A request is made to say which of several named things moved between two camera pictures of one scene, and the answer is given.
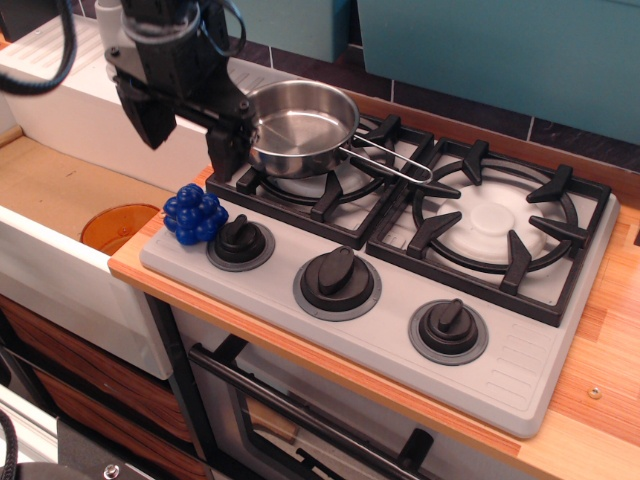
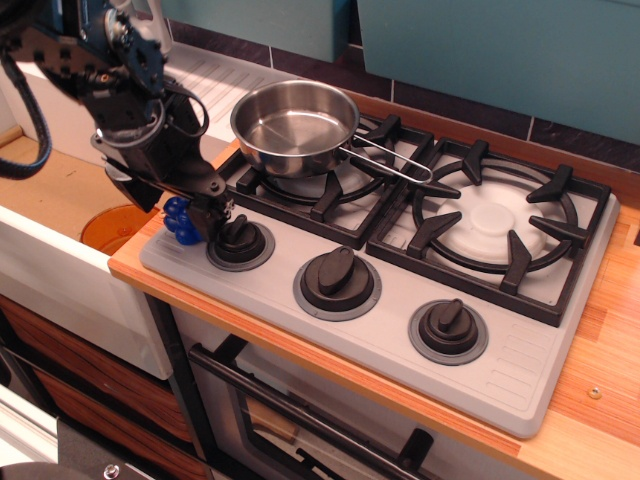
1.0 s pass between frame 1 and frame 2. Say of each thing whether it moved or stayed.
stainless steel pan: stayed
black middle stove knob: stayed
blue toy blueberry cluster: stayed
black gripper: moved
